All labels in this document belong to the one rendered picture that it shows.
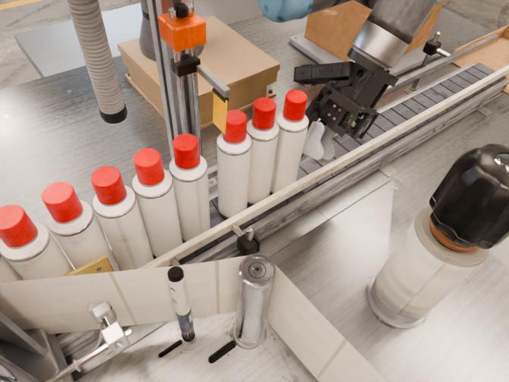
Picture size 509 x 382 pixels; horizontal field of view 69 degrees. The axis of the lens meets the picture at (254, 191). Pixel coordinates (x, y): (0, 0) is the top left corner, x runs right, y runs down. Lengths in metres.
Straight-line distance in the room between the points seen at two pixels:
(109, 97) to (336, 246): 0.41
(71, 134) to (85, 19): 0.50
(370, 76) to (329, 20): 0.55
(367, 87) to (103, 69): 0.37
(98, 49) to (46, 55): 0.75
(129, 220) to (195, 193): 0.09
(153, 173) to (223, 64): 0.51
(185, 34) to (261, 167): 0.23
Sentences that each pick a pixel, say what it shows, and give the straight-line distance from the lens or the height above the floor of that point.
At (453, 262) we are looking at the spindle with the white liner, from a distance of 0.47.
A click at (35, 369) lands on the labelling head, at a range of 0.53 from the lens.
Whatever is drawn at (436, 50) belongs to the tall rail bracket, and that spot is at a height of 0.96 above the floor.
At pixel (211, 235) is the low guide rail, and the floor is 0.91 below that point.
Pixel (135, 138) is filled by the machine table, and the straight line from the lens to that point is 0.88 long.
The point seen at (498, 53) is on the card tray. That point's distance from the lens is 1.47.
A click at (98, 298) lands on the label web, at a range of 0.46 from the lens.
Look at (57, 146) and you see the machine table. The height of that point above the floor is 0.83.
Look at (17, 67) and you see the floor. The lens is 2.92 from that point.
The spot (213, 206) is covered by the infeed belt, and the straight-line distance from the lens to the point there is 0.67.
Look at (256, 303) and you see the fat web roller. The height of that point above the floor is 1.03.
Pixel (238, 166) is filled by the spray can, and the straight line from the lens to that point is 0.55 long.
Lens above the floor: 1.41
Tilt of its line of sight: 50 degrees down
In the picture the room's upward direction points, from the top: 6 degrees clockwise
